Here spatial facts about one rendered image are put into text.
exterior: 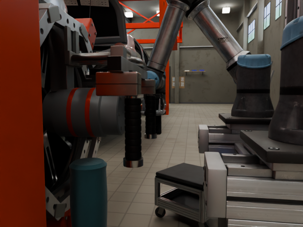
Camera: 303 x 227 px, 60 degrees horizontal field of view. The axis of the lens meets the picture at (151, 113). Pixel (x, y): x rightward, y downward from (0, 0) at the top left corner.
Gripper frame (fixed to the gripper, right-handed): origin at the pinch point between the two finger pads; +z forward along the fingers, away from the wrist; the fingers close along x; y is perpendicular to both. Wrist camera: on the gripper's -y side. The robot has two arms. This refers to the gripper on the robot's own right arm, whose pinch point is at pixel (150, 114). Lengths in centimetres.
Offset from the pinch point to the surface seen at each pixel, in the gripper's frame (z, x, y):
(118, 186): -151, -47, -83
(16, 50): 61, -9, 13
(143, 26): -880, -121, 246
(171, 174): -86, 5, -49
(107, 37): -325, -103, 94
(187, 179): -79, 15, -49
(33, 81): 57, -9, 9
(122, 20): -309, -75, 114
